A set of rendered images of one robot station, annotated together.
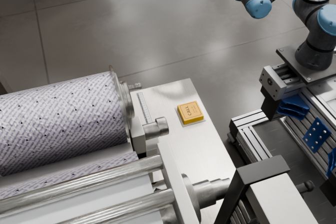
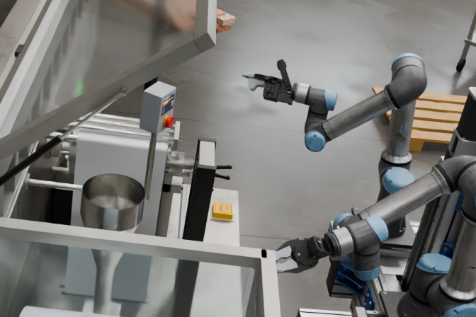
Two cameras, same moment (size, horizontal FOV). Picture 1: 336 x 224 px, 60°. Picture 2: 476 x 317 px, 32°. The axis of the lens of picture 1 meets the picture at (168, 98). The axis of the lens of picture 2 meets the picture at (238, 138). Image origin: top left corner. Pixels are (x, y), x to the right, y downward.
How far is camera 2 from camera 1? 2.09 m
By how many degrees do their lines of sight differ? 23
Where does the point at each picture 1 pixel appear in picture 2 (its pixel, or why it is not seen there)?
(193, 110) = (225, 209)
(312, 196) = not seen: outside the picture
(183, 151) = not seen: hidden behind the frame
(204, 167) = not seen: hidden behind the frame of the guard
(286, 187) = (211, 144)
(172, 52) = (263, 223)
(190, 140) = (212, 228)
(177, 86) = (222, 192)
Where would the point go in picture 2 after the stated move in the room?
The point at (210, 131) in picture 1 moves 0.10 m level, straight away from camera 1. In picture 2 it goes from (233, 228) to (248, 216)
